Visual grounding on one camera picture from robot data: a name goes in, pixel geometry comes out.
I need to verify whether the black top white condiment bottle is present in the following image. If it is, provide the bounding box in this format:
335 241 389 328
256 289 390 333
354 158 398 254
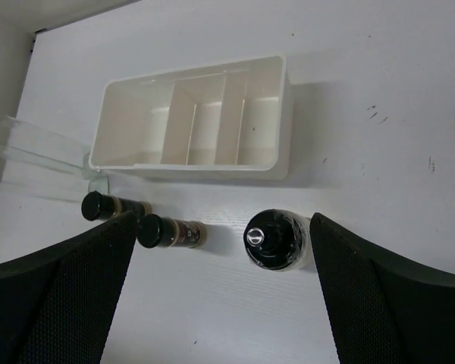
243 209 314 272

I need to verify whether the spice jar black lid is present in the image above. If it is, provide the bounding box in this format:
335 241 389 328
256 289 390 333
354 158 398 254
136 214 207 249
80 190 152 222

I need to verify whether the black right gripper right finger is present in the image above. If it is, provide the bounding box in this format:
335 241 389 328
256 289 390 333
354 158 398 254
309 213 455 363

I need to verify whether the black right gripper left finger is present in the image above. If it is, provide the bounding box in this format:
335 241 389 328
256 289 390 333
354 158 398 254
0 212 137 363

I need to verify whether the white divided organizer bin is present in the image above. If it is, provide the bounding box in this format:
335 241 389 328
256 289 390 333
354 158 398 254
89 55 293 180

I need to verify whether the glass oil bottle gold spout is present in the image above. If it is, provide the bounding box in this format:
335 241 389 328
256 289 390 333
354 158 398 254
0 146 110 202

